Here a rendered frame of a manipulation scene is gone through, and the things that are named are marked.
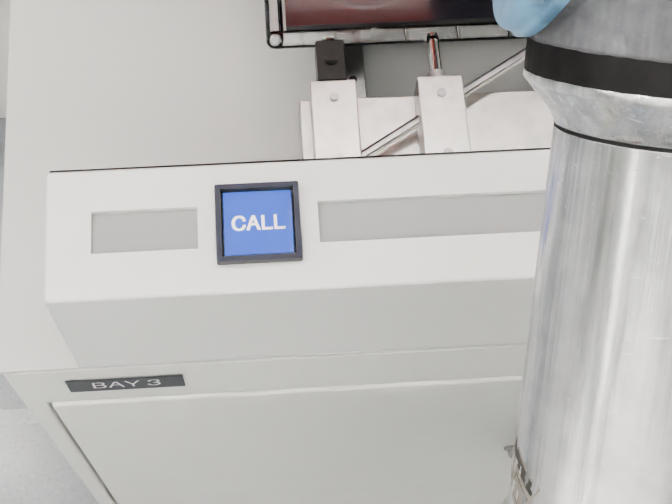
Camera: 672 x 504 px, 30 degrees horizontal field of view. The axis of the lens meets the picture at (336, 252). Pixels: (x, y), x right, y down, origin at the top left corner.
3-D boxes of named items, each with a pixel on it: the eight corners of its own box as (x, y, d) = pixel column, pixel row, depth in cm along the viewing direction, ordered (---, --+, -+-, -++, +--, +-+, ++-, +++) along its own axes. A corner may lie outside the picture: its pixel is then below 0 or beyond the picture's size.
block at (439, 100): (413, 94, 96) (417, 74, 93) (457, 92, 96) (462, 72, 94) (423, 188, 93) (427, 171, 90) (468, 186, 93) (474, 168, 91)
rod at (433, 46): (422, 40, 97) (423, 30, 96) (440, 39, 97) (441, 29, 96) (427, 91, 96) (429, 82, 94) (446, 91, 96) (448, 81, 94)
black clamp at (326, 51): (314, 55, 97) (315, 37, 95) (342, 54, 97) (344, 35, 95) (317, 94, 96) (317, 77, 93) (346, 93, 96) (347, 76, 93)
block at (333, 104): (309, 99, 96) (310, 79, 93) (353, 97, 96) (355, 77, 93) (316, 194, 93) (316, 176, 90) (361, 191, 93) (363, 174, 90)
